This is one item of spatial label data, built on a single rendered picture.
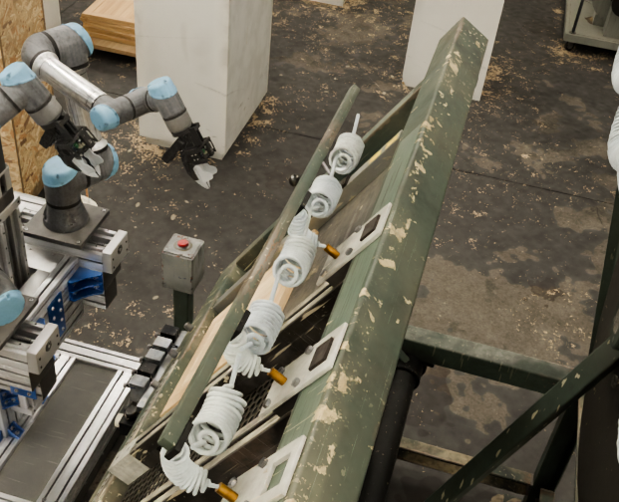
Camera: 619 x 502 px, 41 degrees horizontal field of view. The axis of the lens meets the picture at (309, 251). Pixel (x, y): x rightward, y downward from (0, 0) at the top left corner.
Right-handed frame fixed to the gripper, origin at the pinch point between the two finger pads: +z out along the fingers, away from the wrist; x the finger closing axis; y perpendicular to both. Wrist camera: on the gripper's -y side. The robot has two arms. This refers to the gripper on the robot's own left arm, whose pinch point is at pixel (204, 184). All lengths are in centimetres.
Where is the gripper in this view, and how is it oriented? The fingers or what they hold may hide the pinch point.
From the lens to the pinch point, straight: 259.5
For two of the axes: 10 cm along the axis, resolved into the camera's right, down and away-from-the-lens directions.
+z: 3.7, 7.9, 4.8
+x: 2.8, -5.9, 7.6
